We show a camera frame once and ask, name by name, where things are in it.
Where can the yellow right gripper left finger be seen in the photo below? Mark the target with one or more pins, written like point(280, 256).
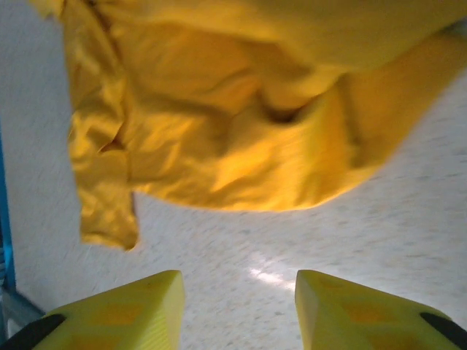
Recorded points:
point(138, 313)

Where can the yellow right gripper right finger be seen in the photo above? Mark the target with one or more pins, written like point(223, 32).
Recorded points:
point(350, 317)

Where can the yellow t-shirt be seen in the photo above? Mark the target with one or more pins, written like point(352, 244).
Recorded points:
point(233, 120)

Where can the blue table edge strip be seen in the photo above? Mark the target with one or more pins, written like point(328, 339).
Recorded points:
point(5, 218)

